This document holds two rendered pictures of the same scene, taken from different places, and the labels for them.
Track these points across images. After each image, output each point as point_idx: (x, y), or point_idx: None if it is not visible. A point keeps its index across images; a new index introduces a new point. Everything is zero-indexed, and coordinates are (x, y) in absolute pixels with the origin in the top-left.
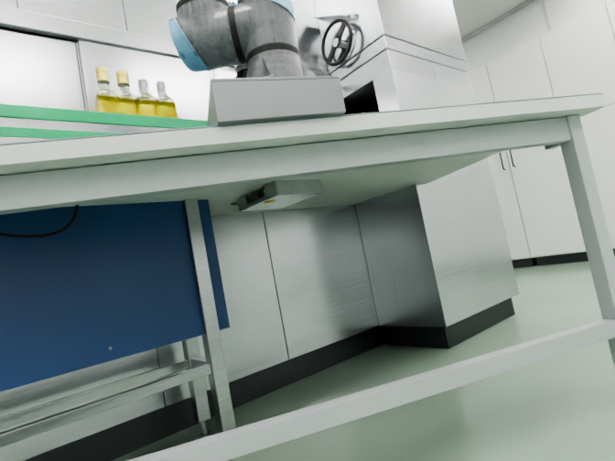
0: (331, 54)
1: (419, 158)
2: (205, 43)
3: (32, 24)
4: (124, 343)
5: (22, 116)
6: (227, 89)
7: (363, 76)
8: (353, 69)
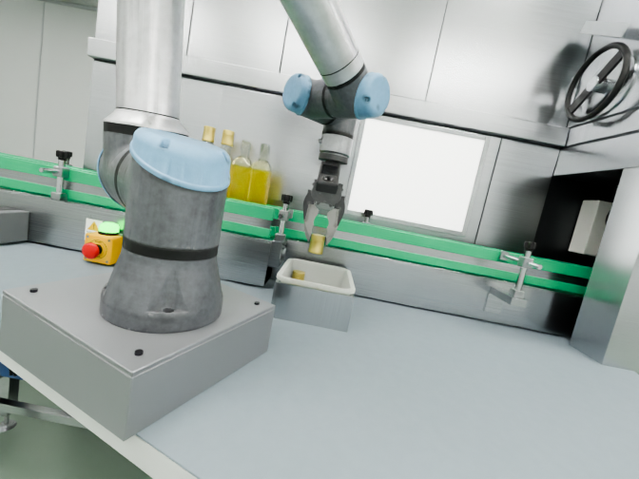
0: (578, 101)
1: None
2: (110, 193)
3: (190, 69)
4: None
5: (96, 185)
6: (11, 313)
7: (612, 155)
8: (604, 135)
